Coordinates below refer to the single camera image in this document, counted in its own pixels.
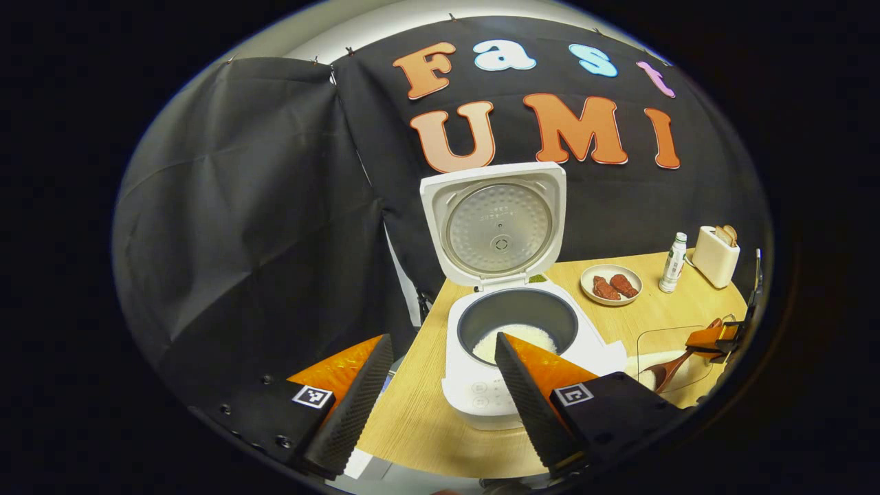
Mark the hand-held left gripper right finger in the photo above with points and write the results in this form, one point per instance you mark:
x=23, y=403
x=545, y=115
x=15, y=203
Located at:
x=526, y=405

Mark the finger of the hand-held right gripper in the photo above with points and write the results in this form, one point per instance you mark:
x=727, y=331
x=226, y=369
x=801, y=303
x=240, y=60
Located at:
x=702, y=338

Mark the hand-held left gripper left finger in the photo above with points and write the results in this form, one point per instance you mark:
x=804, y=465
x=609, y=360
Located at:
x=361, y=405

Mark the white rice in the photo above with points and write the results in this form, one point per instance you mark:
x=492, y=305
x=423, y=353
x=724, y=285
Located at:
x=485, y=347
x=687, y=375

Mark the white rice cooker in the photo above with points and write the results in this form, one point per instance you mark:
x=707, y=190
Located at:
x=474, y=395

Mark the brown wooden spoon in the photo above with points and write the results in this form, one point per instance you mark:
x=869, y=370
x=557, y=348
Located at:
x=663, y=375

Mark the clear glass tray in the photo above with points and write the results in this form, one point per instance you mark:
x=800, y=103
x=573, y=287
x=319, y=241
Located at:
x=663, y=340

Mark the white toaster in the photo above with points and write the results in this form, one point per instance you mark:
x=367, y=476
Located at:
x=713, y=265

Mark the white drink bottle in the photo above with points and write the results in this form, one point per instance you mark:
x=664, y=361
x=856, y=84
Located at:
x=672, y=268

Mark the red meat piece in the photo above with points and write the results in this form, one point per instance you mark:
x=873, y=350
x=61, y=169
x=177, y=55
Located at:
x=605, y=289
x=624, y=284

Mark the white round plate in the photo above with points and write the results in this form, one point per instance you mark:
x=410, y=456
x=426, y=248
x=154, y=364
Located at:
x=612, y=302

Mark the bread slice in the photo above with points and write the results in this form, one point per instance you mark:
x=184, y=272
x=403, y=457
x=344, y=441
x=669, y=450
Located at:
x=722, y=236
x=731, y=235

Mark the black backdrop cloth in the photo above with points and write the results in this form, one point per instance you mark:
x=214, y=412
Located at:
x=261, y=206

